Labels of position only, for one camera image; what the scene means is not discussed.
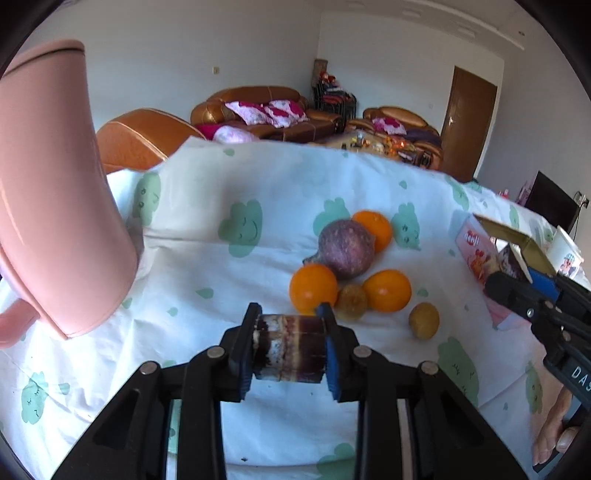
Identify brown leather armchair left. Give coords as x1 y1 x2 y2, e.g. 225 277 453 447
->
96 108 205 174

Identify small orange mandarin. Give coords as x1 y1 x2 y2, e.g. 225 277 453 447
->
352 210 394 254

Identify black stacked stools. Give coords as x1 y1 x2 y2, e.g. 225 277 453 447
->
312 81 358 120

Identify white printed paper cup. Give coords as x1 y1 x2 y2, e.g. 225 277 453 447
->
546 226 584 279

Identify brown wooden door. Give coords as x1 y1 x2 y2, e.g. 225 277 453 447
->
441 67 497 183

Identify large purple passion fruit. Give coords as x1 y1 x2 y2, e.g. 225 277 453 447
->
303 219 375 280

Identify orange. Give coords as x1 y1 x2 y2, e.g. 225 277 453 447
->
362 269 413 313
288 264 339 315

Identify pink biscuit tin box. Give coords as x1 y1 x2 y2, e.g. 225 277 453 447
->
454 213 558 331

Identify person's right hand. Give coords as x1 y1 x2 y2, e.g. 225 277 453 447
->
532 386 587 469

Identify brown leather armchair right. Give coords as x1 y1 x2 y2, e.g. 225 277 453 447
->
346 106 444 170

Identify coffee table with snacks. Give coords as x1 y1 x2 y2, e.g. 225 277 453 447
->
318 130 423 163

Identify white cloud-print tablecloth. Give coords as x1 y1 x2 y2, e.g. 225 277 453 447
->
1 141 560 479

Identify black television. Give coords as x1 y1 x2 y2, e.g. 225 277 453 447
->
525 171 580 233

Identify pink kettle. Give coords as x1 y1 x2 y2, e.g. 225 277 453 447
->
1 40 138 348

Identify layered cake cup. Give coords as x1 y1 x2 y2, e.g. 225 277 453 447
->
483 243 533 284
252 315 327 384

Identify brown leather sofa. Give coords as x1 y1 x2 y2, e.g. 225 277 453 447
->
190 86 345 144

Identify green-brown kiwi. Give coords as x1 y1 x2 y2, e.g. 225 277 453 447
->
409 302 440 340

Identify pink floral pillow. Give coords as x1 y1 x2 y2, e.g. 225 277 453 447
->
224 100 308 129

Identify brownish yellow small fruit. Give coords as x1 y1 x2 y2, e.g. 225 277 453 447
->
335 284 369 322

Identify brown leather armchair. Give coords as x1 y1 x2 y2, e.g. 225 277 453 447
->
96 108 205 174
346 106 444 170

